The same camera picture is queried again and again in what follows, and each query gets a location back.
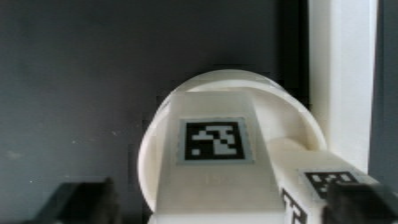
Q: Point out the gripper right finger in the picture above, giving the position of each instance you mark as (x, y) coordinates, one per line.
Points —
(361, 204)

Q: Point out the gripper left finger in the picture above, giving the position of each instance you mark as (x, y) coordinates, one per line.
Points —
(83, 204)

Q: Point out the white stool leg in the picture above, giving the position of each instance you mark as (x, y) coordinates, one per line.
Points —
(218, 188)
(308, 169)

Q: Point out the white round stool seat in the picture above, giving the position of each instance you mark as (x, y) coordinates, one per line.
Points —
(287, 121)

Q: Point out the white U-shaped fence wall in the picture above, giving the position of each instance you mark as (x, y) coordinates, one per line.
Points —
(342, 73)

